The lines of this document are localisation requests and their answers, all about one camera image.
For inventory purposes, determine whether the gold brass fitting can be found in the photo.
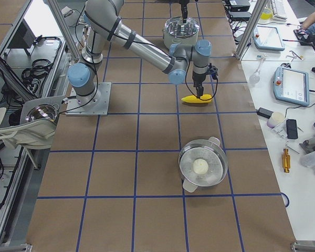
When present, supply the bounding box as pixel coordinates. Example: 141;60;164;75
281;148;291;173

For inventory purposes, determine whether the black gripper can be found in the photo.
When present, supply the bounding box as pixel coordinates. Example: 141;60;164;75
181;0;207;98

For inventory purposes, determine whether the black power adapter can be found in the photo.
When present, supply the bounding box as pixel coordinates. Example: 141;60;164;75
256;107;273;119

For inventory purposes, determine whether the white steamed bun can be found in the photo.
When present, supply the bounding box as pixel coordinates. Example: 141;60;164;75
192;159;209;175

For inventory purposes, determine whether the pale green electric pot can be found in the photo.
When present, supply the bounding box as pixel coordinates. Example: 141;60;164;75
162;17;200;49

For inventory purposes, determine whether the aluminium frame post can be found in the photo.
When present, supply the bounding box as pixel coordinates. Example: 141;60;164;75
235;0;267;60

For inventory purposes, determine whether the steel steamer pot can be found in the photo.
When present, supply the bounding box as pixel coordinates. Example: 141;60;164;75
178;136;228;193

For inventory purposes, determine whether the yellow tape roll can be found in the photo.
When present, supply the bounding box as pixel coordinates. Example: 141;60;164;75
260;8;273;20

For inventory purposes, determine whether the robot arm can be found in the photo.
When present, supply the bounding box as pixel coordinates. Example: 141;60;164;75
67;1;217;110

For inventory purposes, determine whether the near teach pendant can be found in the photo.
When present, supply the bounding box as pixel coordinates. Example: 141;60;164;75
272;67;310;107

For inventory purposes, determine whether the glass pot lid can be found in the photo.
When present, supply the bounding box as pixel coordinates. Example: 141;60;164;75
164;16;200;38

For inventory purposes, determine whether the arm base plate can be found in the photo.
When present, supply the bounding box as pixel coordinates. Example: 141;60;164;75
65;82;112;116

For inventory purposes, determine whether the grey chair with bowl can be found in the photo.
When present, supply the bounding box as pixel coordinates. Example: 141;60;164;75
0;94;69;169

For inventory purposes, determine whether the far teach pendant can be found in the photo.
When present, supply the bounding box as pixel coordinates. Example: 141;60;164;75
253;26;285;51

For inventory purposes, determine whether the yellow corn cob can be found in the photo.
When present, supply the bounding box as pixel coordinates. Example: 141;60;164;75
181;94;213;104

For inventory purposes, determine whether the teach pendant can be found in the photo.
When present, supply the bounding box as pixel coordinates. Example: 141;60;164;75
272;67;310;107
253;26;285;51

